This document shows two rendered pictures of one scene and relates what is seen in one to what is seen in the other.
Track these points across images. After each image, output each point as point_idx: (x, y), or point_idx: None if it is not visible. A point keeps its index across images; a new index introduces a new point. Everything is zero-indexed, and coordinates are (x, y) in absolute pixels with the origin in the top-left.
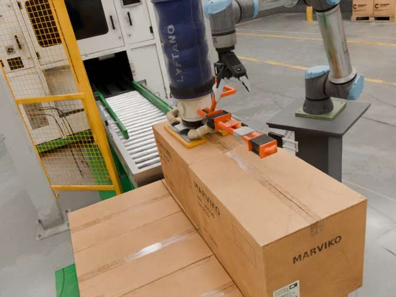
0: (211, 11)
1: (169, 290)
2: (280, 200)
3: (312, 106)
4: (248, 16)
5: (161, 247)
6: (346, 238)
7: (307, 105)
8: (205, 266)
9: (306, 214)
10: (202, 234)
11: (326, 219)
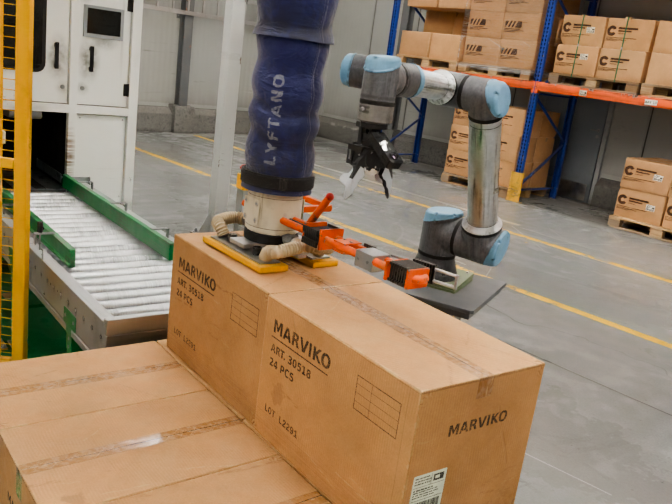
0: (372, 68)
1: (209, 496)
2: (431, 350)
3: None
4: (411, 93)
5: (181, 437)
6: (511, 417)
7: None
8: (268, 468)
9: (472, 368)
10: (254, 426)
11: (497, 377)
